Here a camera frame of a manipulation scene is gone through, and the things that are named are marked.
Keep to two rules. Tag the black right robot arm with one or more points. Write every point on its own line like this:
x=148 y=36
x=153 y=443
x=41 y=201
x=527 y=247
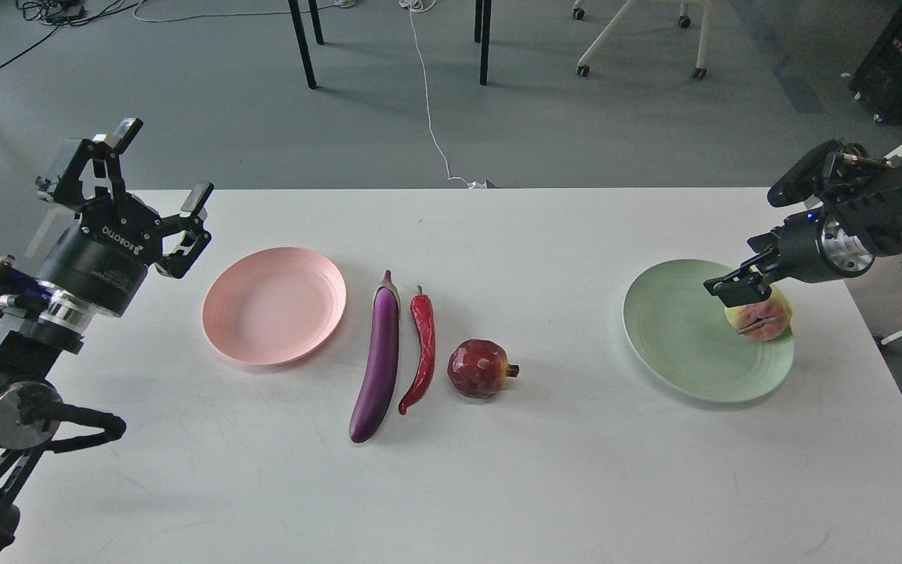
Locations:
x=858 y=219

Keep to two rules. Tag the red pomegranate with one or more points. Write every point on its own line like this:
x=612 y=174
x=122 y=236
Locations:
x=479 y=369

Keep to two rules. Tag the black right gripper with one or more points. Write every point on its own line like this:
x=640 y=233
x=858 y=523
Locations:
x=809 y=247

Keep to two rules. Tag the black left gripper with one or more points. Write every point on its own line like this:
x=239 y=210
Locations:
x=103 y=256

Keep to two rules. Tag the green-pink apple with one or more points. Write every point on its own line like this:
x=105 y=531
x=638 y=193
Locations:
x=761 y=321

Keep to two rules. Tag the red chili pepper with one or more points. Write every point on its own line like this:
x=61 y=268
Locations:
x=423 y=315

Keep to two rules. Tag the pink plate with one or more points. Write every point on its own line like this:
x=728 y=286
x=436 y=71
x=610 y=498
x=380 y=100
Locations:
x=274 y=306

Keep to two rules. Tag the purple eggplant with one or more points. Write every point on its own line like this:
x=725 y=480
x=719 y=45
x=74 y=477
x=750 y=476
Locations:
x=382 y=364

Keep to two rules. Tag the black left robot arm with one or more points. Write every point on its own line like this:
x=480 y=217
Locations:
x=37 y=323

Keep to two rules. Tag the white office chair base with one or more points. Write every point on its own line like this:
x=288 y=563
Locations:
x=618 y=43

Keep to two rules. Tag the light green plate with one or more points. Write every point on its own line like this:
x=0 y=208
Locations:
x=680 y=334

